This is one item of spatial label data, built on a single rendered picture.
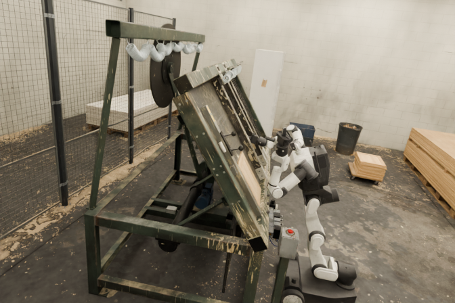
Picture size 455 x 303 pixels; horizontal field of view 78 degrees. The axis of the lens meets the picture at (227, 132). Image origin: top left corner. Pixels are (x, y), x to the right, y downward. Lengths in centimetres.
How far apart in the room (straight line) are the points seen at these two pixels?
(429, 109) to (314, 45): 310
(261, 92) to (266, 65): 60
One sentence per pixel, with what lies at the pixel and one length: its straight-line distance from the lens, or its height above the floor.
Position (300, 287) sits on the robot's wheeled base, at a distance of 286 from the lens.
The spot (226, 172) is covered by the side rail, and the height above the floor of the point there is 134.
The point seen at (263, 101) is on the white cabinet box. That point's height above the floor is 96.
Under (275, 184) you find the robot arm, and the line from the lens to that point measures 211.
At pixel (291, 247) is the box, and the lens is 213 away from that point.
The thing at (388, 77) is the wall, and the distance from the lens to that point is 777.
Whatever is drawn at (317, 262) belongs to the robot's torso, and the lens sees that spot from 288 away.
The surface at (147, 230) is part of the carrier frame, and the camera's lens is 228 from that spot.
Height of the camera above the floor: 216
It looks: 18 degrees down
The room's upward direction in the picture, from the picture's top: 7 degrees clockwise
